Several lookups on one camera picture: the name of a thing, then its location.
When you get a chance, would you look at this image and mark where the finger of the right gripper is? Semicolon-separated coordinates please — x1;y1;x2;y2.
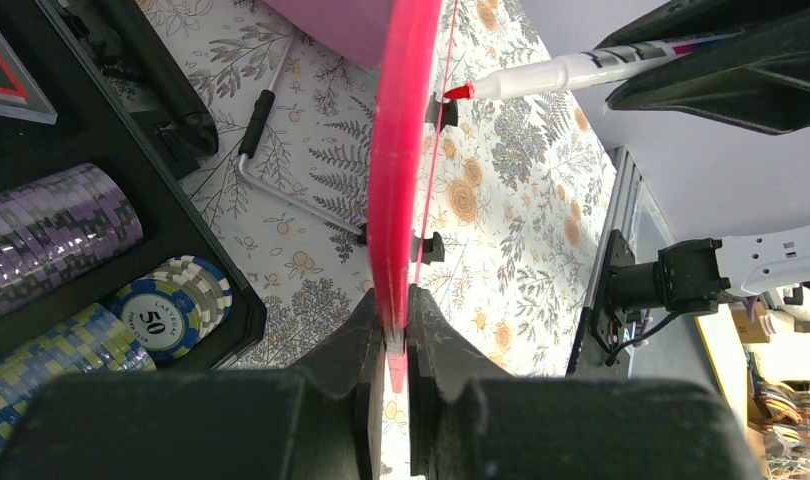
607;8;810;135
596;0;810;48

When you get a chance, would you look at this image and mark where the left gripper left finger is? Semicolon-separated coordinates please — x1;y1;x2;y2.
0;293;384;479

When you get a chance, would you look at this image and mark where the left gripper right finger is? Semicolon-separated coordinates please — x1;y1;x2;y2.
406;286;763;479

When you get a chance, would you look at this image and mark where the red whiteboard marker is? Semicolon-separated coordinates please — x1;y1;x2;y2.
444;32;739;100

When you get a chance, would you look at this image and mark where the pink framed whiteboard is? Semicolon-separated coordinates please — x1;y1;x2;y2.
361;1;443;393

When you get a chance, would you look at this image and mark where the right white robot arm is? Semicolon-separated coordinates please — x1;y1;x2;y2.
592;1;810;313

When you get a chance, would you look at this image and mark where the blue white fifty chip stack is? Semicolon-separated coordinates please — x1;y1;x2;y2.
108;255;233;364

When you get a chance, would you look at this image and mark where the floral table mat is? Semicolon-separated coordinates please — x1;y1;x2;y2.
140;1;615;376

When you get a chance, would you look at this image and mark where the blue yellow chip row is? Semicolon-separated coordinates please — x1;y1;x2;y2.
0;303;156;450

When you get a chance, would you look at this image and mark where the pink wedge box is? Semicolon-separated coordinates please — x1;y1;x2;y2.
264;0;394;69

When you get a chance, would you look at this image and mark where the purple poker chip row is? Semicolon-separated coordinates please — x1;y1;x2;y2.
0;163;144;318

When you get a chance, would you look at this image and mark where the black poker chip case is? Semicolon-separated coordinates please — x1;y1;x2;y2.
0;1;265;373

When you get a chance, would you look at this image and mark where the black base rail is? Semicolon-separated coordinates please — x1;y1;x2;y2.
566;230;635;379

